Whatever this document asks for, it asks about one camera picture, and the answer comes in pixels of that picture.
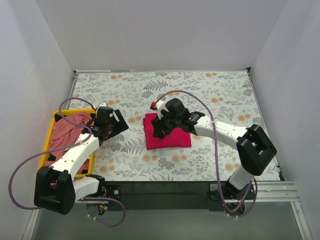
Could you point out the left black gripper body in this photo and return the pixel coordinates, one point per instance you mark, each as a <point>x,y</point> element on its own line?
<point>116,122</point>

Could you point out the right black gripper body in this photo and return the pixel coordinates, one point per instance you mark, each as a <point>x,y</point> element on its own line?
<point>164,122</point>

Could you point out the magenta t shirt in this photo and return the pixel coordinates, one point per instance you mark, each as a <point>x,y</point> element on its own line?
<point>177,139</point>

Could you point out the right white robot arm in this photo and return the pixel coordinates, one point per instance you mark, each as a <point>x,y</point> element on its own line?
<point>254,147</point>

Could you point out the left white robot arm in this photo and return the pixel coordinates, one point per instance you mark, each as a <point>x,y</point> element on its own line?
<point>64,170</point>

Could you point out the salmon pink t shirt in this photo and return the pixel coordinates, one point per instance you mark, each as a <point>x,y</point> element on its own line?
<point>65,134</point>

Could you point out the black garment in bin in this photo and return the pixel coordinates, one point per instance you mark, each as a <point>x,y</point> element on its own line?
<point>58,117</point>

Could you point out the floral patterned table mat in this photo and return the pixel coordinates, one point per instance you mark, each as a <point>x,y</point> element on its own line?
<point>229,95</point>

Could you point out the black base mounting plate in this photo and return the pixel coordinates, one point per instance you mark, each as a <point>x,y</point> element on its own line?
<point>162,197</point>

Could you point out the yellow plastic bin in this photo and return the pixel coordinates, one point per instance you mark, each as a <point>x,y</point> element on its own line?
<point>87,167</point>

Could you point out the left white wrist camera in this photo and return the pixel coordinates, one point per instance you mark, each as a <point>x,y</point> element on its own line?
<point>103,104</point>

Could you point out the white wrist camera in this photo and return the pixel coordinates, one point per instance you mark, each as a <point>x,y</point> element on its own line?
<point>103,104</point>
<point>158,107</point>

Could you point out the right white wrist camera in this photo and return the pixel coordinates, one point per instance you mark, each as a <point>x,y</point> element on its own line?
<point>158,107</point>

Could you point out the aluminium frame rail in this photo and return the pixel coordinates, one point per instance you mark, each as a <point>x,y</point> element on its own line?
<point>263,191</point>

